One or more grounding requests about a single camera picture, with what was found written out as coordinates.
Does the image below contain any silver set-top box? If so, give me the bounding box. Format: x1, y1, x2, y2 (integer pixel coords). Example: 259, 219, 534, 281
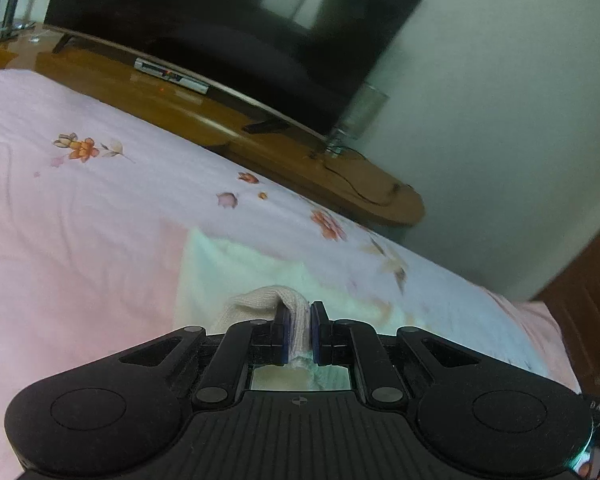
134, 58, 210, 94

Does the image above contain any brown wooden door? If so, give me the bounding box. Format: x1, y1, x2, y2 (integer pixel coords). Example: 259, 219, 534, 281
535, 232, 600, 396

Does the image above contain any black cable on console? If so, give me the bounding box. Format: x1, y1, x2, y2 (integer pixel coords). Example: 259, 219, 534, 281
308, 144, 416, 208

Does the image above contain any wooden TV console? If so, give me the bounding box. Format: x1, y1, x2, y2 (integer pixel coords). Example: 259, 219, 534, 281
0, 26, 425, 226

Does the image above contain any white knit sweater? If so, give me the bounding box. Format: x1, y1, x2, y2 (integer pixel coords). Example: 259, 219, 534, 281
172, 227, 417, 392

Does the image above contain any large black television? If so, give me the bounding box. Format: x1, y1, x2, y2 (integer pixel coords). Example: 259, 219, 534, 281
45, 0, 422, 136

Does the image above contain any pink floral bed sheet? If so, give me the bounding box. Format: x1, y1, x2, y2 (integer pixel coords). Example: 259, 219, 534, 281
0, 70, 579, 479

